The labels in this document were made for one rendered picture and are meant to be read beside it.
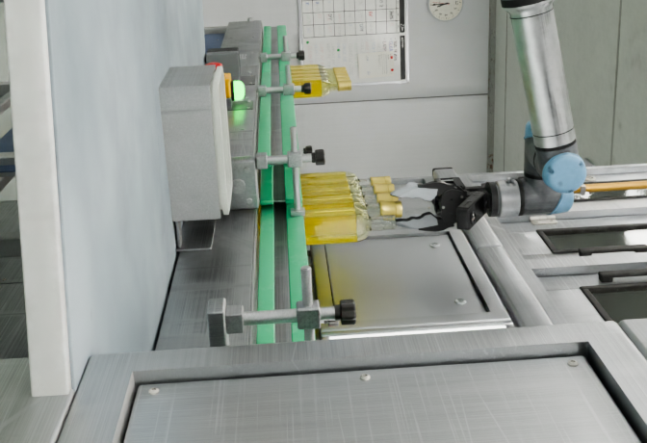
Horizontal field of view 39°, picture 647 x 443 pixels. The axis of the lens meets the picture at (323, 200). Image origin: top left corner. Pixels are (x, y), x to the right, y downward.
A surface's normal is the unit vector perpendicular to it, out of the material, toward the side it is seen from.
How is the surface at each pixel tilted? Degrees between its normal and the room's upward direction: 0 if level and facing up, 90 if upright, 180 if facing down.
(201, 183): 90
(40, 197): 90
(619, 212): 90
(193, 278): 90
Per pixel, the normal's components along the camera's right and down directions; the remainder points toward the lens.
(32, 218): 0.04, 0.04
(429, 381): -0.04, -0.94
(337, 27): 0.05, 0.33
